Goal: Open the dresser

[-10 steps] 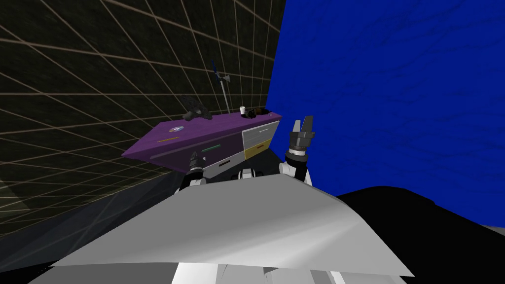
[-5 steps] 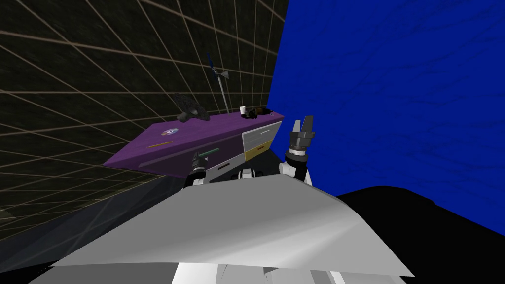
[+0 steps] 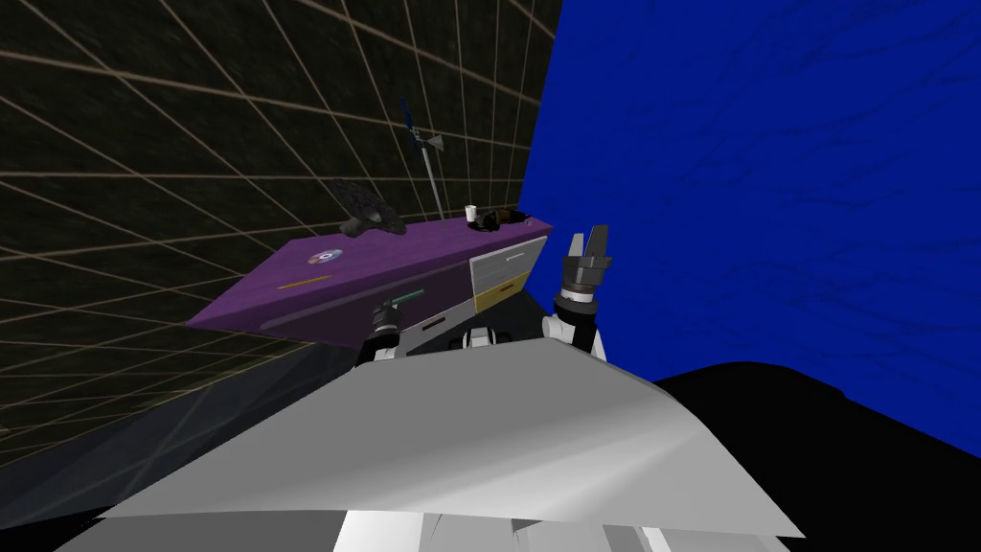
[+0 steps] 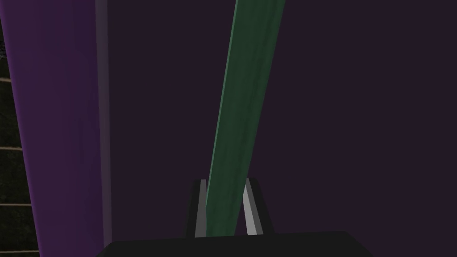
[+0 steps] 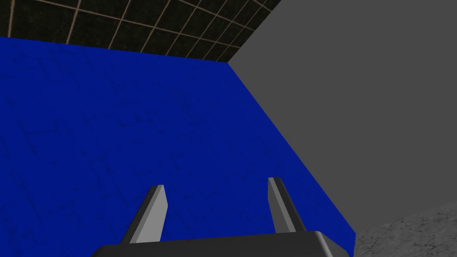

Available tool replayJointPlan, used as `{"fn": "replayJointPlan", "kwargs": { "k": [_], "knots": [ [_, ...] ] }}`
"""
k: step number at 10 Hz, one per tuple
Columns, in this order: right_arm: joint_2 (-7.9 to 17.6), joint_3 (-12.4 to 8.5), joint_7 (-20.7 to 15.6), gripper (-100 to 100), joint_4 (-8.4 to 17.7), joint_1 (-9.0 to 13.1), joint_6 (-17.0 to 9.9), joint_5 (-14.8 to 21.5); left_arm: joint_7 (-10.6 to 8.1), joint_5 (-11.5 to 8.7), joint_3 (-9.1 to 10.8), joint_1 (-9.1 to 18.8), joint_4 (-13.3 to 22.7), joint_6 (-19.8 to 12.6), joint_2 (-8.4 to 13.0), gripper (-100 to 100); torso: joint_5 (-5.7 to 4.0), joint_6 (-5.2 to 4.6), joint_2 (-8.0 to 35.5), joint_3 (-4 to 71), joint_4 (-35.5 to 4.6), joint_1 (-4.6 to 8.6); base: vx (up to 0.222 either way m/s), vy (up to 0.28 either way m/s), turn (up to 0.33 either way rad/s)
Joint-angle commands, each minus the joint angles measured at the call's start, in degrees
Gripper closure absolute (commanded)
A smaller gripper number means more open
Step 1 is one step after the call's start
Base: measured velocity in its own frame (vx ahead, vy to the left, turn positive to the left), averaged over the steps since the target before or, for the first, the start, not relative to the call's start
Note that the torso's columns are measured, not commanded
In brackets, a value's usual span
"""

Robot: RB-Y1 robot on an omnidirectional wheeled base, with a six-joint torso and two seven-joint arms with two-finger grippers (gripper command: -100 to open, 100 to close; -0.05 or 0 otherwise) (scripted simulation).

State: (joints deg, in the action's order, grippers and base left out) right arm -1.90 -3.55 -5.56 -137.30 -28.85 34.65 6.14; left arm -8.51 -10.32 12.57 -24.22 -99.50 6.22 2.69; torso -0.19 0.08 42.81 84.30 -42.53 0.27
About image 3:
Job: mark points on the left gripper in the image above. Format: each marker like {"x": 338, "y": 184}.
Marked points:
{"x": 386, "y": 315}

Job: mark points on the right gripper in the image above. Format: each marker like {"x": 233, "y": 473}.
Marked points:
{"x": 585, "y": 272}

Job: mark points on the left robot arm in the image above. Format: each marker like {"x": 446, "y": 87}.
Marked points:
{"x": 379, "y": 346}

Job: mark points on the purple desk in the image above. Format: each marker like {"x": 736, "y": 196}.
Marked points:
{"x": 360, "y": 264}

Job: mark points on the silver disc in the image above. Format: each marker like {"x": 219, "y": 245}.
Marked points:
{"x": 326, "y": 256}

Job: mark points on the yellow pencil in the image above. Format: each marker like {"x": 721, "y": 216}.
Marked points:
{"x": 305, "y": 282}

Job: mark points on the white drawer front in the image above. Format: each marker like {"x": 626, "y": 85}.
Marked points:
{"x": 502, "y": 268}

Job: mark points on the dark brown lump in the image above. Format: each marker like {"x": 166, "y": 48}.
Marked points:
{"x": 498, "y": 219}

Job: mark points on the yellow drawer front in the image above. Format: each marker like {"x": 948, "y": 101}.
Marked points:
{"x": 502, "y": 293}

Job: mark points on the white cup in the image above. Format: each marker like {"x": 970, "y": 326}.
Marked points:
{"x": 470, "y": 214}

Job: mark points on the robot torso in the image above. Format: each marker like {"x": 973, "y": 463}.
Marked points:
{"x": 475, "y": 429}

